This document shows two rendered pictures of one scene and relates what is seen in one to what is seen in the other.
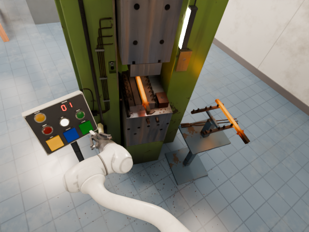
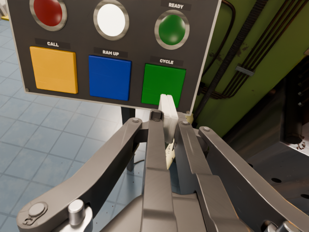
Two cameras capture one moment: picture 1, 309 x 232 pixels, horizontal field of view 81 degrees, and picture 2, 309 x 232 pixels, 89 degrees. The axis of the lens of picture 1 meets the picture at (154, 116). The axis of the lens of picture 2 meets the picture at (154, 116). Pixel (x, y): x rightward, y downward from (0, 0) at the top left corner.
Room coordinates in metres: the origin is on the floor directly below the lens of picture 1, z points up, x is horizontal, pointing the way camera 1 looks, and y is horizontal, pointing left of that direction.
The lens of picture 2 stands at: (0.46, 0.28, 1.22)
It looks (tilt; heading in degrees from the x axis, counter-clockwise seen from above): 55 degrees down; 43
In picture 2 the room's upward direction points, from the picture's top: 12 degrees clockwise
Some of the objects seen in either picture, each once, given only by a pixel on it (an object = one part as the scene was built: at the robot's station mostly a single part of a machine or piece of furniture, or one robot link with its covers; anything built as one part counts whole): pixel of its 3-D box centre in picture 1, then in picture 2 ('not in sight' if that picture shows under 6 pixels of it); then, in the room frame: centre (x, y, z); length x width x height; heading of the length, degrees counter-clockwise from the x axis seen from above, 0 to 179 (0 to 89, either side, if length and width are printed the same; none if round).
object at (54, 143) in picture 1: (54, 142); (56, 71); (0.48, 0.56, 1.01); 0.07 x 0.05 x 0.07; 138
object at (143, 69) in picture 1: (139, 50); not in sight; (1.13, 0.19, 1.32); 0.42 x 0.20 x 0.10; 23
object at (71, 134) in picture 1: (71, 135); (110, 78); (0.55, 0.50, 1.01); 0.07 x 0.05 x 0.07; 138
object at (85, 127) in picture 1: (86, 127); (162, 86); (0.63, 0.43, 1.01); 0.07 x 0.05 x 0.07; 138
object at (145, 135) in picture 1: (141, 107); (288, 136); (1.16, 0.14, 0.69); 0.56 x 0.38 x 0.45; 23
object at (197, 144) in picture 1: (203, 135); not in sight; (0.99, -0.48, 0.67); 0.40 x 0.30 x 0.02; 118
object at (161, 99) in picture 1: (161, 100); not in sight; (1.06, -0.03, 0.95); 0.12 x 0.09 x 0.07; 23
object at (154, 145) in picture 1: (139, 132); not in sight; (1.16, 0.14, 0.23); 0.56 x 0.38 x 0.47; 23
